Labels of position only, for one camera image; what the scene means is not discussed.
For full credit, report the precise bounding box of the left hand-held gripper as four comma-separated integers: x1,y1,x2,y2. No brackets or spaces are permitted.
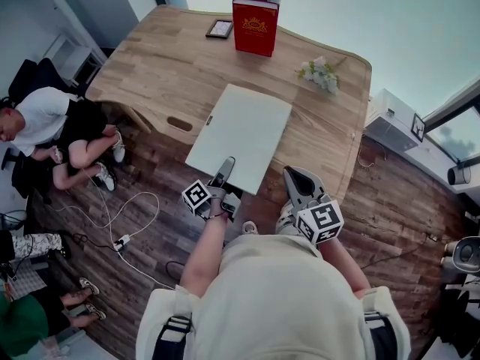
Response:
181,156,242,223

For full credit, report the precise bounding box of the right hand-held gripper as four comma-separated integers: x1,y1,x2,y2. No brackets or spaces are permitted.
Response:
283,165,345,245

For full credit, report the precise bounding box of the person's left forearm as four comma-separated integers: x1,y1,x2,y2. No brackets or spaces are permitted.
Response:
174,212,230,298

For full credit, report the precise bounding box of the person's right forearm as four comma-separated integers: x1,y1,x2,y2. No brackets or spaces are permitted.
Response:
318,238,373,300

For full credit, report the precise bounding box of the person's right shoe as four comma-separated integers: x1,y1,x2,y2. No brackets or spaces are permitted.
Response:
275,199,301,236

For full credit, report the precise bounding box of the white air conditioner unit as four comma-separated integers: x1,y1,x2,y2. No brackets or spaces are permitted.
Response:
364,88,421,153

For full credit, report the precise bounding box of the white flower bunch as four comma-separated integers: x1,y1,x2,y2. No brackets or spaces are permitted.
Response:
296,55,348,95

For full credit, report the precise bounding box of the person's cream shirt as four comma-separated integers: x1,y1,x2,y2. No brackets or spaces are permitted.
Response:
135,233,412,360

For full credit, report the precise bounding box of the black framed deer picture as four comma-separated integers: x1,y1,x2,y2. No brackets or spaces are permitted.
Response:
410,112,427,143

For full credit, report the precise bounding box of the red book with gold print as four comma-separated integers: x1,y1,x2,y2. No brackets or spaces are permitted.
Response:
232,0,280,58

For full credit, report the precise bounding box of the grey cylindrical cup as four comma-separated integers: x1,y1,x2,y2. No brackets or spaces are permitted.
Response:
446,164,473,186

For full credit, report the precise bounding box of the grey rounded device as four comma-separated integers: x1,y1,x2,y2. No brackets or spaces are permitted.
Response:
442,235,480,274

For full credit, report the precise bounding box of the white cable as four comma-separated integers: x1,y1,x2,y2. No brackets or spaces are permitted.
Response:
55,151,176,290

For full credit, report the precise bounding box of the small dark picture frame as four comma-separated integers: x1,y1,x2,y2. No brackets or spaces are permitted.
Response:
205,19,234,40

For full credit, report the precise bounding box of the black cable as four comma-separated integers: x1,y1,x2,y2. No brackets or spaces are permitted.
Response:
70,232,118,251

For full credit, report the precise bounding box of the black shoulder strap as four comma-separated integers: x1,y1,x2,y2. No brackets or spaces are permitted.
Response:
362,310,399,360
151,315,193,360

